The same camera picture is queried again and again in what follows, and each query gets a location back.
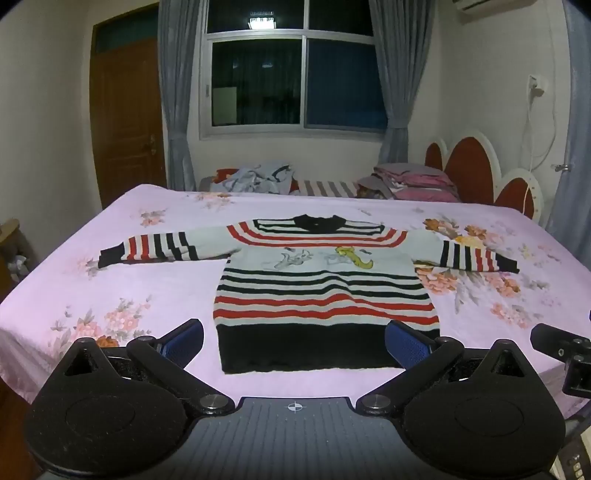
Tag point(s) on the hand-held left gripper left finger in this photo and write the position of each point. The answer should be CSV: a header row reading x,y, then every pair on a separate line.
x,y
184,342

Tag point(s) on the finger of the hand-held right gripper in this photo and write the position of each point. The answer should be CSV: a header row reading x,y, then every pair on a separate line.
x,y
549,339

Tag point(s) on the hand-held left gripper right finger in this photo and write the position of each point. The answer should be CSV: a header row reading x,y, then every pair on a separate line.
x,y
406,344

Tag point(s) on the striped knit sweater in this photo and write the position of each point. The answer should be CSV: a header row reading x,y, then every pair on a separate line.
x,y
323,286

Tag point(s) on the pile of light clothes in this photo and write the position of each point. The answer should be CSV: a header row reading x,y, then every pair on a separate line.
x,y
258,180

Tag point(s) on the pink floral bed sheet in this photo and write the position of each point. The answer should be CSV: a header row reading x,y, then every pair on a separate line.
x,y
138,258

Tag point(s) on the folded pink blankets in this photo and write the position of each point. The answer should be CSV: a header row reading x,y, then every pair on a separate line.
x,y
415,184

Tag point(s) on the grey striped cloth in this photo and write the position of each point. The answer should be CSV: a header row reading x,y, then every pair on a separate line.
x,y
328,188

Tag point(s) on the red and white headboard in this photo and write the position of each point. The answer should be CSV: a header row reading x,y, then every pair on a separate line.
x,y
471,166

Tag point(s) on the blue grey side curtain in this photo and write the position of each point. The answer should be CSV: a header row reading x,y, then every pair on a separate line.
x,y
575,115

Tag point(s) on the brown wooden door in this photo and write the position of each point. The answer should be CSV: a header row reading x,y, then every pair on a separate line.
x,y
129,115

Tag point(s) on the grey window curtain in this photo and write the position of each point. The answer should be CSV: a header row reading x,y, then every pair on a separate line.
x,y
178,92
401,69

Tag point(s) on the sliding glass window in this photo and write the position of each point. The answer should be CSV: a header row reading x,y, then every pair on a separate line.
x,y
258,83

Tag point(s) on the white air conditioner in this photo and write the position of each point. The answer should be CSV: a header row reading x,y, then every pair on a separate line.
x,y
473,4

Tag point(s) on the white wall socket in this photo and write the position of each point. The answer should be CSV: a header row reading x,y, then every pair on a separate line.
x,y
536,85

